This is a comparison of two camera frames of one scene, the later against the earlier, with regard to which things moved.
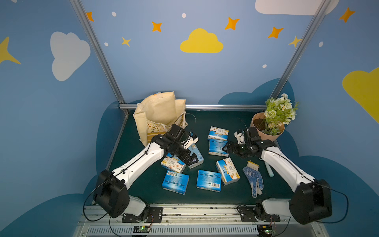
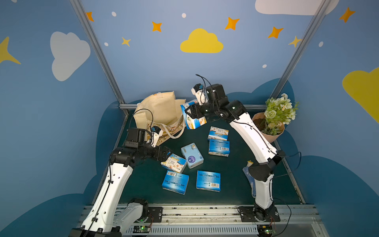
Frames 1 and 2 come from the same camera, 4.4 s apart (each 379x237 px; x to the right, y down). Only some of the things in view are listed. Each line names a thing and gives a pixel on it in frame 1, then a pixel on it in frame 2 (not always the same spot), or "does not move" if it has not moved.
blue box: [218, 134] does not move
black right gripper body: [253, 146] -> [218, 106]
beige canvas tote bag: [154, 115] does not move
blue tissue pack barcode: [215, 147] does not move
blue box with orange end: [171, 163] does not move
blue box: [227, 171] -> [192, 123]
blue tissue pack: [175, 182] does not move
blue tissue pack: [209, 180] does not move
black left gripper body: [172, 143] -> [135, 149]
